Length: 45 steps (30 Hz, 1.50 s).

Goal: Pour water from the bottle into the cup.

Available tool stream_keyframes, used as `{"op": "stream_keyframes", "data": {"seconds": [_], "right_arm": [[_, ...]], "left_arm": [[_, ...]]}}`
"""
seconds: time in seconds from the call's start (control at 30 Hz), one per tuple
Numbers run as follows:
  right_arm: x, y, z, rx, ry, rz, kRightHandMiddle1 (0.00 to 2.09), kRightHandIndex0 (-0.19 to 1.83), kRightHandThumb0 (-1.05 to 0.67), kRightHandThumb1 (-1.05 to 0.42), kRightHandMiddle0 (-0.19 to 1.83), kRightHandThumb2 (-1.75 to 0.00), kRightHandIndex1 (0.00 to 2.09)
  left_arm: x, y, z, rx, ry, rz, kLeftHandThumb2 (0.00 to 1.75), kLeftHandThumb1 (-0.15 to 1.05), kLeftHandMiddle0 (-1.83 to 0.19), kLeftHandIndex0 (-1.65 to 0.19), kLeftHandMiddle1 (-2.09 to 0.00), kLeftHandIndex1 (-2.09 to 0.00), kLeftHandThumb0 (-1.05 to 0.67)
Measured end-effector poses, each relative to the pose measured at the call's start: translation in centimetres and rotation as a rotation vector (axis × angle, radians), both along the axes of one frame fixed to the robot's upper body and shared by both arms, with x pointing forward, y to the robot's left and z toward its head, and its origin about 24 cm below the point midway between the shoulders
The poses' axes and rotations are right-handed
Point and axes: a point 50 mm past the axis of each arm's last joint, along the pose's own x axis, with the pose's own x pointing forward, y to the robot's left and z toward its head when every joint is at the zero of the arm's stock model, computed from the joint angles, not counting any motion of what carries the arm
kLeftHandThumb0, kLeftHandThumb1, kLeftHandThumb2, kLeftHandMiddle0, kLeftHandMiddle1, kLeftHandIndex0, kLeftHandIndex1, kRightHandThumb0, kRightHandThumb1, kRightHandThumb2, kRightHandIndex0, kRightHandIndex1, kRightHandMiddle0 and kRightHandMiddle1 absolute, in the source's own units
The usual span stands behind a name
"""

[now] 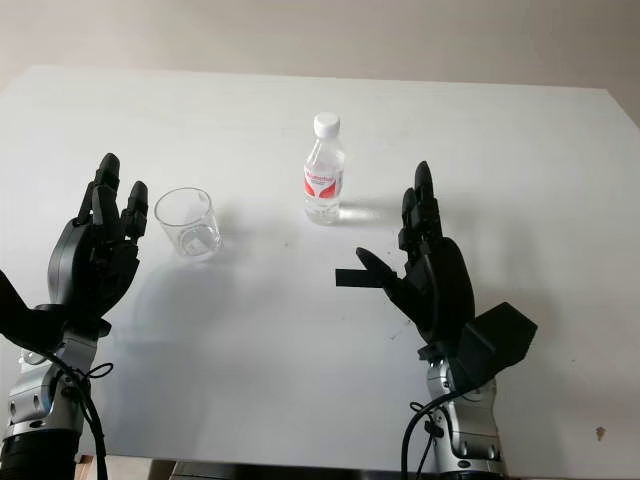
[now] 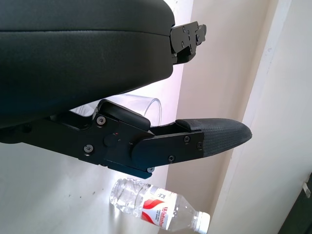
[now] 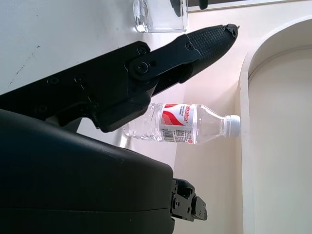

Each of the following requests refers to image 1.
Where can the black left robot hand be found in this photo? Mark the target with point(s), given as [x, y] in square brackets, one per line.
[85, 265]

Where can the clear water bottle red label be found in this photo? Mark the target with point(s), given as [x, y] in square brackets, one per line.
[324, 185]

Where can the dark robot torso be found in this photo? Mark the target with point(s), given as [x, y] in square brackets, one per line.
[300, 473]

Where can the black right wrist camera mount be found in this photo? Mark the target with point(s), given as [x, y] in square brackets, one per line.
[500, 335]

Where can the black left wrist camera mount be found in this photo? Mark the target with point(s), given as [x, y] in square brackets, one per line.
[20, 317]

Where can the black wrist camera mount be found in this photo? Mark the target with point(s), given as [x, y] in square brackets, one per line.
[20, 317]
[500, 335]

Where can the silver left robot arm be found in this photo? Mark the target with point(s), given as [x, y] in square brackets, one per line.
[35, 400]

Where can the clear glass cup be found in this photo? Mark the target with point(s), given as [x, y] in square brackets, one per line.
[190, 230]

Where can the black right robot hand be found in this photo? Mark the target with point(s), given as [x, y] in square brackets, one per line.
[440, 290]

